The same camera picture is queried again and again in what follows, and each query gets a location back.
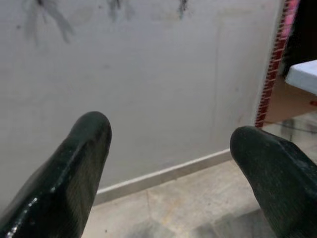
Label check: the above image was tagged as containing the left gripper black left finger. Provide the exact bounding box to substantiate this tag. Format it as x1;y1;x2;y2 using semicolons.
0;111;112;238

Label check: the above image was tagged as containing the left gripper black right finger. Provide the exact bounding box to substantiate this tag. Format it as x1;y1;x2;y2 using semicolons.
229;125;317;238

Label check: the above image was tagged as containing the white plastic table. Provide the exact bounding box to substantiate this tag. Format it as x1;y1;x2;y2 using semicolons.
284;59;317;96

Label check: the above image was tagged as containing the red tiled door jamb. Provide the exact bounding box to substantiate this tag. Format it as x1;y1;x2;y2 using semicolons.
254;0;302;128

